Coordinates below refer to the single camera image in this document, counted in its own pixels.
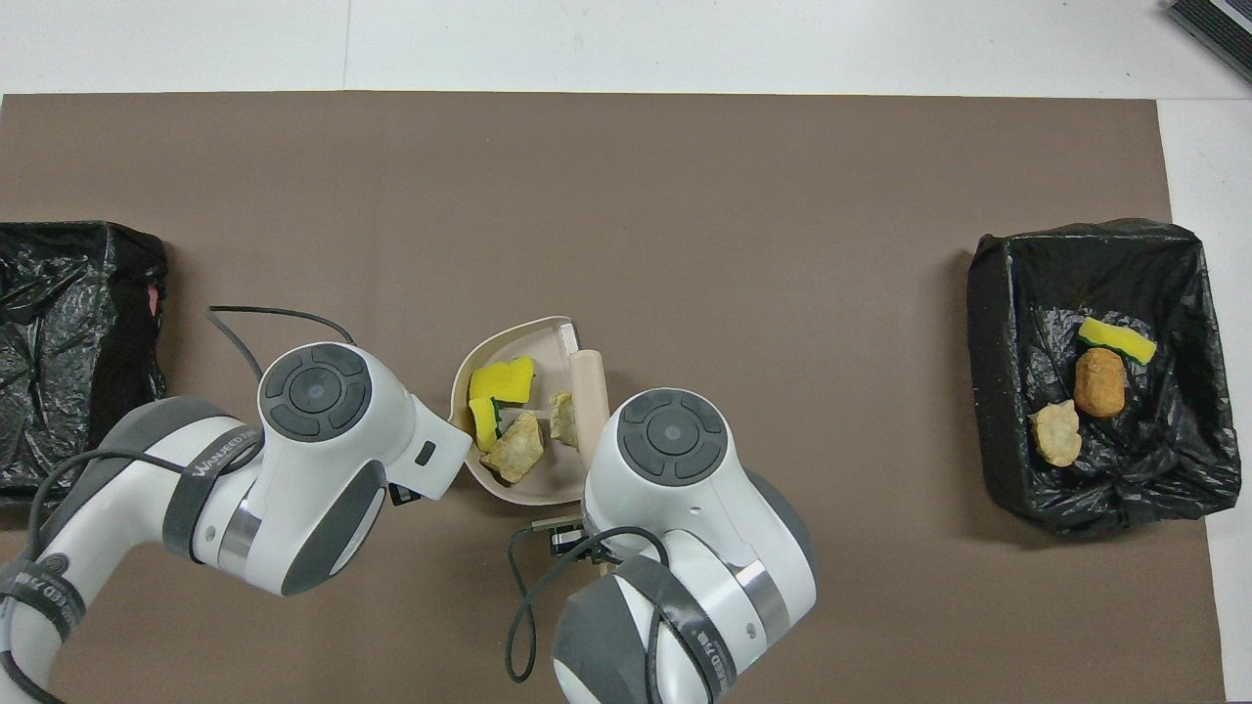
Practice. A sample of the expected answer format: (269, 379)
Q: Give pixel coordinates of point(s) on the beige brush with black bristles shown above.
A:
(590, 401)

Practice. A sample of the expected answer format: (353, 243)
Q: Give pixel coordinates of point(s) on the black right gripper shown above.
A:
(572, 545)

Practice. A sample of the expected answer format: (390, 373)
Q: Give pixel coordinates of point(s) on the beige plastic dustpan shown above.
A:
(514, 342)

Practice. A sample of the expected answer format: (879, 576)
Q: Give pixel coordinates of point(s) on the pale beige foam chunk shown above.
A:
(515, 450)
(564, 420)

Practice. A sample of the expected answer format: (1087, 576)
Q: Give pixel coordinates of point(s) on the dark ribbed grille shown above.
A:
(1218, 34)

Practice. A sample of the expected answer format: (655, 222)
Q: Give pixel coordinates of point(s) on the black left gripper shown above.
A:
(405, 494)

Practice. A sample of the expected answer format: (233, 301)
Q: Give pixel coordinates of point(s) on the brown bread roll toy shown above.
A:
(1100, 383)

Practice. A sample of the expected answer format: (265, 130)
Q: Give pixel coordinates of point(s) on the black bag lined bin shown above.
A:
(1017, 293)
(59, 342)

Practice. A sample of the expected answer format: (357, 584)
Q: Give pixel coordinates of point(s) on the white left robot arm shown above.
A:
(293, 469)

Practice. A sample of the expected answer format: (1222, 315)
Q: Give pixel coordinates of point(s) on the plain yellow sponge piece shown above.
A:
(504, 381)

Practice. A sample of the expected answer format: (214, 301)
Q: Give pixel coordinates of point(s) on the striped croissant bread toy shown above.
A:
(1056, 435)

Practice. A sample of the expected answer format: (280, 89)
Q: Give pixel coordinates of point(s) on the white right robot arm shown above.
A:
(685, 508)

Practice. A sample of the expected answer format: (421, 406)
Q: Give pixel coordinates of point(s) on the green and yellow sponge scrap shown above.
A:
(483, 422)

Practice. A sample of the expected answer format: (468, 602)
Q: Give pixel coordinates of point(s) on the yellow sponge with green edge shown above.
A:
(1117, 338)

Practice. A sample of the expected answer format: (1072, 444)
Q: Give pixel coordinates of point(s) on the brown paper table mat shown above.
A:
(685, 156)

